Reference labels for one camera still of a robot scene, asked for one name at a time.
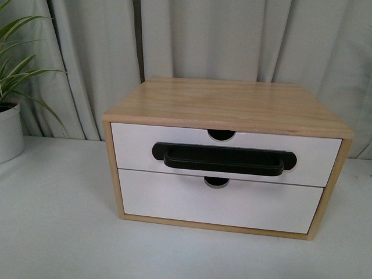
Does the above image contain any black drawer handle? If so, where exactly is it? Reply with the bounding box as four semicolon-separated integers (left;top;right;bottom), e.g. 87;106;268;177
152;142;297;177

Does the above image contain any white drawer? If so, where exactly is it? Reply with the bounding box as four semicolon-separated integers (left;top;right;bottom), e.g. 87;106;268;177
111;123;342;187
119;169;323;234

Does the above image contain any wooden two-drawer cabinet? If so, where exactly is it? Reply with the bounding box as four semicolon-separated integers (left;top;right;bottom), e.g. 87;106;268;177
102;77;354;240

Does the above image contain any grey curtain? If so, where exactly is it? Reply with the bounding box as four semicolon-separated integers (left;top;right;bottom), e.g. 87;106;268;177
1;1;371;159

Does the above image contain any white plant pot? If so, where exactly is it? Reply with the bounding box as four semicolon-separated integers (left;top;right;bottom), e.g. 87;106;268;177
1;100;24;163

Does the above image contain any green spider plant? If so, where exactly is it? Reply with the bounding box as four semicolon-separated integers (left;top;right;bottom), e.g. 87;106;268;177
1;1;71;137

